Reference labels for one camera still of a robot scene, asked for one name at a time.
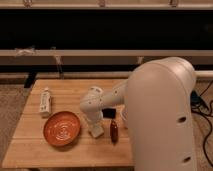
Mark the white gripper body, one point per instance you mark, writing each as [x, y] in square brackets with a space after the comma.
[93, 118]

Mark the white sponge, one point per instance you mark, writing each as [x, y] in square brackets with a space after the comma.
[96, 130]

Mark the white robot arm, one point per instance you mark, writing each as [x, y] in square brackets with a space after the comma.
[156, 100]

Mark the white ceramic cup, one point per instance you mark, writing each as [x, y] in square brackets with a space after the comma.
[124, 117]

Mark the orange ceramic bowl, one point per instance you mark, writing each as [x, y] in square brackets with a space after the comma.
[62, 128]

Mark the dark red oval object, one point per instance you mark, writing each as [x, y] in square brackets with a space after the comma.
[114, 131]

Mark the wooden table board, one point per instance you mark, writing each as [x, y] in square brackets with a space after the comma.
[28, 148]

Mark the white tube bottle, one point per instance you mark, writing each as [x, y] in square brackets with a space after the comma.
[45, 103]

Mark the metal rail shelf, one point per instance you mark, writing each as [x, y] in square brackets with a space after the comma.
[6, 55]

